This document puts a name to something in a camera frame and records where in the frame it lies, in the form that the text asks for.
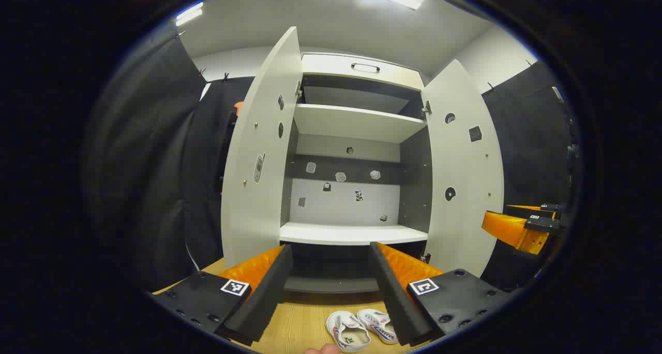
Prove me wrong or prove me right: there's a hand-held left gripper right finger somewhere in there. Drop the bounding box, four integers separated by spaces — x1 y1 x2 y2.
369 242 513 347

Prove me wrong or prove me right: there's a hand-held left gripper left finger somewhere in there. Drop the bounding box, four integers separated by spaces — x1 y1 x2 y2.
153 244 294 346

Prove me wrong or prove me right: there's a white canvas shoe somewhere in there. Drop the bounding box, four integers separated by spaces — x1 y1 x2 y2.
357 308 399 344
326 311 371 353

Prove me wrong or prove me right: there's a white shoe cabinet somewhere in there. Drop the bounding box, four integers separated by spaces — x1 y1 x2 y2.
279 53 432 295

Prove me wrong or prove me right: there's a black backdrop cloth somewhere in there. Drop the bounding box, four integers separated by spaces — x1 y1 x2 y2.
85 33 582 292

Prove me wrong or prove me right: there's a white drawer with handle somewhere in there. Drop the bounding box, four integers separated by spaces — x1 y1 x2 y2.
303 54 425 91

